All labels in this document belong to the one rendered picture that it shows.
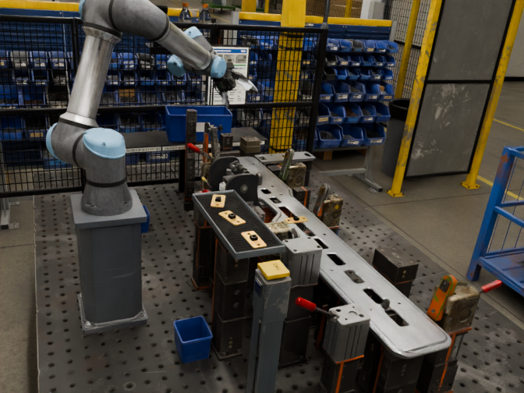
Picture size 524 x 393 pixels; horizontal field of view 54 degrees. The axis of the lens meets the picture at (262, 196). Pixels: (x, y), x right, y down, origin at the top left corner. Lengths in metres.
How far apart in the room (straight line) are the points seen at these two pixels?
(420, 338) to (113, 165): 0.96
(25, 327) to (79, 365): 1.36
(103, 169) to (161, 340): 0.58
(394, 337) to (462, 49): 3.73
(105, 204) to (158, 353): 0.49
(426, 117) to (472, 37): 0.76
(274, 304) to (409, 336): 0.36
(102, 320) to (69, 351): 0.13
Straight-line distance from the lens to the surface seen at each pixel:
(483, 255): 3.70
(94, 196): 1.59
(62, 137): 1.64
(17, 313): 3.12
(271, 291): 1.22
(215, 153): 2.10
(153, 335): 1.74
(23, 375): 2.73
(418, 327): 1.41
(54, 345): 1.75
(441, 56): 4.70
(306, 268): 1.45
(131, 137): 2.50
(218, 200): 1.53
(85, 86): 1.64
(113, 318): 1.76
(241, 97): 2.69
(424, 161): 4.96
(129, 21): 1.59
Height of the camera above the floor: 1.81
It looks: 24 degrees down
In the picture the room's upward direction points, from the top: 5 degrees clockwise
